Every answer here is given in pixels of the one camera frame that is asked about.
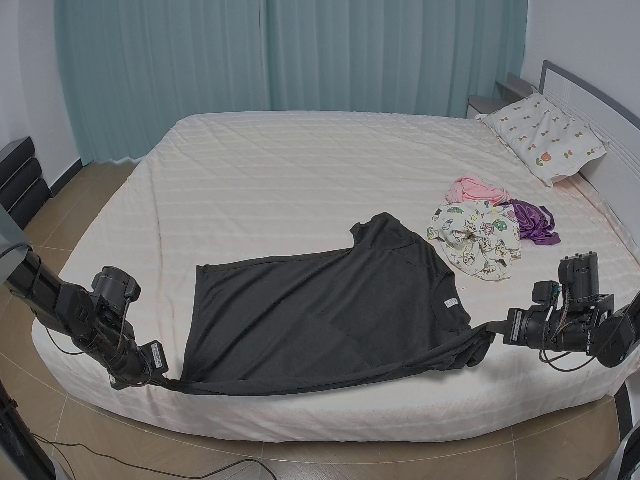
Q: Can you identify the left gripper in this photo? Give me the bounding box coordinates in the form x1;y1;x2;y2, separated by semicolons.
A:
110;348;166;391

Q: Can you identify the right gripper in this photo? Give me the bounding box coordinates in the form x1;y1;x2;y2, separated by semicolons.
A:
504;307;553;351

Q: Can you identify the black T-shirt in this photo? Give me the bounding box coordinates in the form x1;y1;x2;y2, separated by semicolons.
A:
167;212;497;399

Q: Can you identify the bed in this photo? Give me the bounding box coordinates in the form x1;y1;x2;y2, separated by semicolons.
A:
30;59;640;444

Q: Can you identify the white printed pyjama garment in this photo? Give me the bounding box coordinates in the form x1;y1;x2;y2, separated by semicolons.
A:
426;200;522;283

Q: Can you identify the purple garment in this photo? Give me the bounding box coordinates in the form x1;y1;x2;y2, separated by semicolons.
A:
507;198;562;247

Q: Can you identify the pink garment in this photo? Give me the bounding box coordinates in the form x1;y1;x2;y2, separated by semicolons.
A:
445;176;511;208

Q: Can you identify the white printed pillow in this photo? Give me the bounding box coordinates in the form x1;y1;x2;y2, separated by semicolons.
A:
481;92;609;188

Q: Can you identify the black chest of drawers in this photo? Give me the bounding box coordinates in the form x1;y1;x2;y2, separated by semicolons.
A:
0;136;51;231

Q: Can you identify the grey bedside table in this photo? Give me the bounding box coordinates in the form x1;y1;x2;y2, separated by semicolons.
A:
466;72;538;120

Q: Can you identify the blue-green curtain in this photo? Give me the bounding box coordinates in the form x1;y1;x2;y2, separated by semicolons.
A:
54;0;271;165
265;0;530;119

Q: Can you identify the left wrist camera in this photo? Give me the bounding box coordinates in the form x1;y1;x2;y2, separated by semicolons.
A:
146;340;169;370

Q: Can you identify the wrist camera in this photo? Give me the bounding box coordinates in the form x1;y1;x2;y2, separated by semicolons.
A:
532;280;561;310
146;340;169;370

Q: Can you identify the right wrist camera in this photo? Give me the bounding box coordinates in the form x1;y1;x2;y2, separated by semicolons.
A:
532;280;561;310

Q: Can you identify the black cable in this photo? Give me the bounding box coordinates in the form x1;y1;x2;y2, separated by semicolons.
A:
47;328;87;357
538;349;598;373
32;433;281;480

